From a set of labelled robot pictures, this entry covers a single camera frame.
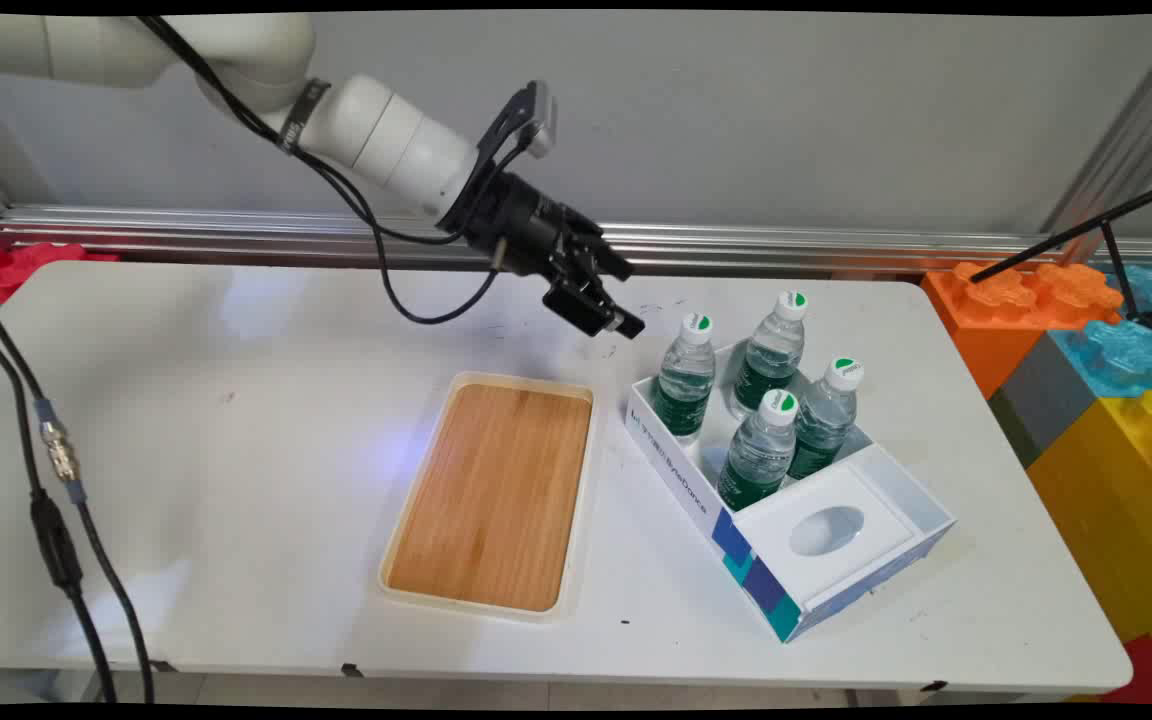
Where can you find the orange giant building block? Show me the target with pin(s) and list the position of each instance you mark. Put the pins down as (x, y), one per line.
(996, 320)

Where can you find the blue giant building block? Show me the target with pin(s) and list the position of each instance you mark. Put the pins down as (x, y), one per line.
(1126, 350)

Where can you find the grey giant building block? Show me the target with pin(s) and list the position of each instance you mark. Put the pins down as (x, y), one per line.
(1041, 400)

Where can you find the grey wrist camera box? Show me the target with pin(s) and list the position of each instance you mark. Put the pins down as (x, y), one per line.
(539, 120)

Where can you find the yellow giant building block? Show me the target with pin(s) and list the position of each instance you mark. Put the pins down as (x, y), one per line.
(1116, 520)

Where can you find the white cardboard box blue print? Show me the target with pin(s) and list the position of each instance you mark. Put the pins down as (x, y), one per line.
(821, 535)

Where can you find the red giant building block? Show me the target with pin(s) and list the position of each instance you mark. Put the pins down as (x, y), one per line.
(16, 265)

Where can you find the bamboo tray with cream rim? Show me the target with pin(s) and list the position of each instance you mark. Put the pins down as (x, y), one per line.
(496, 495)

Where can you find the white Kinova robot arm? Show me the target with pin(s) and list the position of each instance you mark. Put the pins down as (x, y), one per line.
(386, 130)

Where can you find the black tripod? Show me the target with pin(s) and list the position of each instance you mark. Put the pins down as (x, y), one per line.
(1126, 265)

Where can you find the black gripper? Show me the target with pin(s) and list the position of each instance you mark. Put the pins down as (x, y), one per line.
(516, 225)

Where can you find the aluminium rail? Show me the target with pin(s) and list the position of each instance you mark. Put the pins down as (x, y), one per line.
(786, 250)

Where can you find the aluminium corner post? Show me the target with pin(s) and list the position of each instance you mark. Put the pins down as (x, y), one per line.
(1126, 135)

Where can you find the water bottle green label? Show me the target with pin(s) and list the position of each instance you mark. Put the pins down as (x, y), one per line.
(758, 455)
(683, 385)
(824, 420)
(771, 355)

